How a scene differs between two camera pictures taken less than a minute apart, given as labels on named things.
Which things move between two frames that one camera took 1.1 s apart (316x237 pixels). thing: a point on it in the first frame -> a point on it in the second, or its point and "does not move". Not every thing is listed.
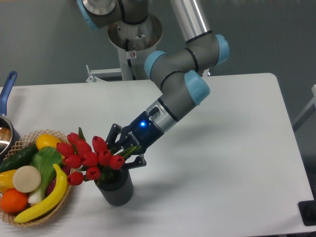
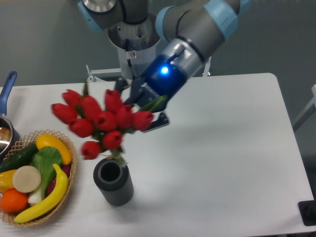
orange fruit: (14, 201) does not move
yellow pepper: (6, 182) does not move
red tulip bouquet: (77, 154) -> (86, 117)
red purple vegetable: (66, 170) does not move
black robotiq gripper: (141, 132) -> (160, 78)
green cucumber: (22, 158) does not move
